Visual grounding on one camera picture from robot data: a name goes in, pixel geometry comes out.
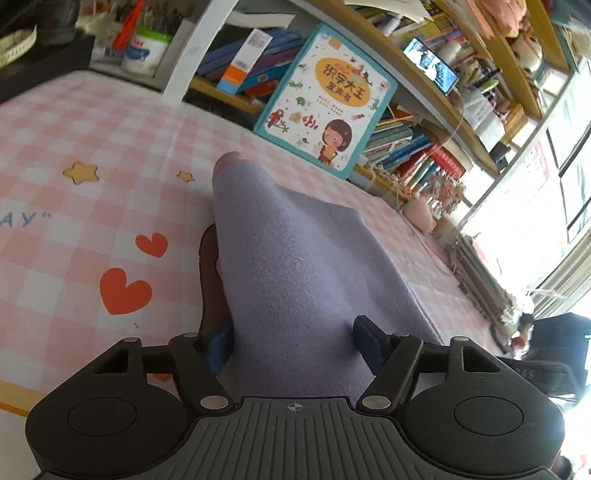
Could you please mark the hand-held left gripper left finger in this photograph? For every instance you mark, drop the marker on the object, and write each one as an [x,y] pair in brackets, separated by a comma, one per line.
[219,347]

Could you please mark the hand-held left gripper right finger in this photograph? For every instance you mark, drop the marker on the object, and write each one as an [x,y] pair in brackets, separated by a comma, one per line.
[367,341]

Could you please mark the pink and purple sweater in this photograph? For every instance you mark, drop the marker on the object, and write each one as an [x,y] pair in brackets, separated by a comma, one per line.
[295,258]

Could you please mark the stack of books and papers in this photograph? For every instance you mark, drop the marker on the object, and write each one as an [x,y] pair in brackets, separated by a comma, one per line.
[480,277]

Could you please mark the pink plush toy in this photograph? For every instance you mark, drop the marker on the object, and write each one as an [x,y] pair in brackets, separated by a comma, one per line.
[419,213]

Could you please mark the colourful bead ornament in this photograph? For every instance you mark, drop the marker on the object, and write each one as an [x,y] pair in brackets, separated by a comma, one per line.
[443,196]

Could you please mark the row of leaning thin books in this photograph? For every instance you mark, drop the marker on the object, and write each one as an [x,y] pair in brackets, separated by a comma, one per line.
[397,143]

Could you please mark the white storage box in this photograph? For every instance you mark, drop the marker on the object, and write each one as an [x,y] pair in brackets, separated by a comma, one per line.
[482,115]

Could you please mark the teal children's picture book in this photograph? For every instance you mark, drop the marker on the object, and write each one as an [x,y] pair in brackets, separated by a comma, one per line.
[323,92]

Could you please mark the smartphone with lit screen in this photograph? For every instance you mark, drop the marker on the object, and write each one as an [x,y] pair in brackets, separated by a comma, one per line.
[429,64]

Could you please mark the tall white and orange box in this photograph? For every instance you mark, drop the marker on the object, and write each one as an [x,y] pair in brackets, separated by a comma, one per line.
[244,55]

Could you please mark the stack of blue books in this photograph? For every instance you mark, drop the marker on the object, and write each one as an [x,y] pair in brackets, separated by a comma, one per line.
[281,60]

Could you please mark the wooden and white bookshelf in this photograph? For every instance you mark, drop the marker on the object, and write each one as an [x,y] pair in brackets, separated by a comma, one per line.
[198,46]

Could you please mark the white plastic jar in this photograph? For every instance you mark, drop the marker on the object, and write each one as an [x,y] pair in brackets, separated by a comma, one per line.
[145,53]

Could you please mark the row of shelf books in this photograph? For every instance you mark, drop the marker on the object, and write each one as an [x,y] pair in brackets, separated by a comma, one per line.
[434,23]

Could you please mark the window frame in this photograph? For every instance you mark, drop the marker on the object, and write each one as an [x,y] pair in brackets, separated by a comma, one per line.
[568,184]

